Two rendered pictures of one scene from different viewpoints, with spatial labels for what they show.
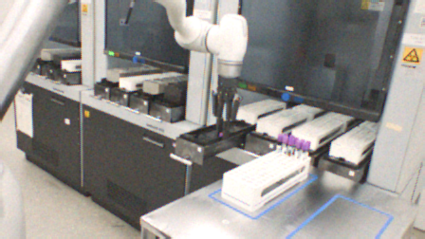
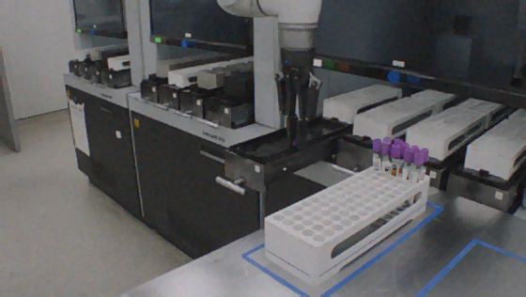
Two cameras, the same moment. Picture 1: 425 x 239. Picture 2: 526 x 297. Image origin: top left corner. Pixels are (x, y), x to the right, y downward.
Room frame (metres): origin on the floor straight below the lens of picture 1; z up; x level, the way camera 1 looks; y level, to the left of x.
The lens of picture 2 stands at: (0.32, -0.13, 1.19)
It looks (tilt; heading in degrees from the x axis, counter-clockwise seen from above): 21 degrees down; 9
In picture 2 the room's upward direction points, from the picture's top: straight up
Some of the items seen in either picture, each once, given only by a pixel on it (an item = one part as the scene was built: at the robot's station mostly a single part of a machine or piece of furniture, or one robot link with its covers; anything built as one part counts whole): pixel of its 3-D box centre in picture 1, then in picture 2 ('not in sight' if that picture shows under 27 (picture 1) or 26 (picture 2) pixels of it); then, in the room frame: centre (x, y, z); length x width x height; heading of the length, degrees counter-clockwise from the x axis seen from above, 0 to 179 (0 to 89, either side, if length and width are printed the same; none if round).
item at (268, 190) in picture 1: (268, 175); (355, 213); (0.92, -0.17, 0.85); 0.30 x 0.10 x 0.06; 141
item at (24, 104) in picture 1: (22, 112); (77, 126); (2.46, 1.34, 0.43); 0.27 x 0.02 x 0.36; 54
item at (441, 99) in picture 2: (313, 111); (443, 100); (1.74, -0.50, 0.83); 0.30 x 0.10 x 0.06; 144
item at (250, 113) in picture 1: (261, 112); (364, 103); (1.63, -0.23, 0.83); 0.30 x 0.10 x 0.06; 144
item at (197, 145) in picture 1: (238, 131); (328, 134); (1.49, -0.12, 0.78); 0.73 x 0.14 x 0.09; 144
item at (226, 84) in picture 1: (227, 87); (297, 68); (1.31, -0.05, 1.00); 0.08 x 0.07 x 0.09; 54
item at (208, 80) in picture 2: (152, 87); (208, 80); (1.83, 0.32, 0.85); 0.12 x 0.02 x 0.06; 54
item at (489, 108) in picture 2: (344, 119); (487, 109); (1.65, -0.62, 0.83); 0.30 x 0.10 x 0.06; 144
